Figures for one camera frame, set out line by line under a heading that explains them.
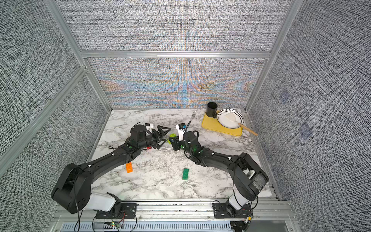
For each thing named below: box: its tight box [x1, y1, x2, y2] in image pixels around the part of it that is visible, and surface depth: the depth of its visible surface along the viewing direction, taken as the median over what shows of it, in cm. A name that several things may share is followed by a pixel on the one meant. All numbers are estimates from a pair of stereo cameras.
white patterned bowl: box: [216, 108, 245, 129], surface depth 114 cm
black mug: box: [205, 101, 218, 119], surface depth 113 cm
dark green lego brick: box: [182, 168, 189, 181], surface depth 87 cm
